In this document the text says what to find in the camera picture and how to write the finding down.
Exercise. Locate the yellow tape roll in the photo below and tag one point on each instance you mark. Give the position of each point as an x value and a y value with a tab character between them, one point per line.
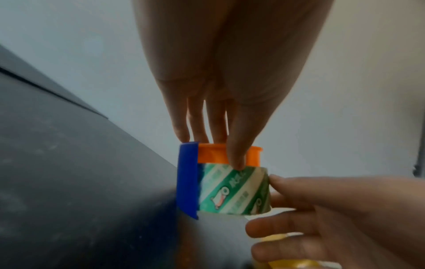
298	264

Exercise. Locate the person's right hand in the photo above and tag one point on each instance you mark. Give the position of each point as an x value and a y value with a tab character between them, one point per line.
358	218

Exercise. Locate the person's left hand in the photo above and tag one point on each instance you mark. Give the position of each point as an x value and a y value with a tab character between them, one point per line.
232	65

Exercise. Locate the green printed tape roll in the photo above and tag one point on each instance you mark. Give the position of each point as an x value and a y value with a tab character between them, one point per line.
232	191

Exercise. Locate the orange and blue tape dispenser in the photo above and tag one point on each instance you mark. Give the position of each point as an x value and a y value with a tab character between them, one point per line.
187	184

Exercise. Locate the black metal shelf frame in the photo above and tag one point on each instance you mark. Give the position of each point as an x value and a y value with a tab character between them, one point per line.
419	170

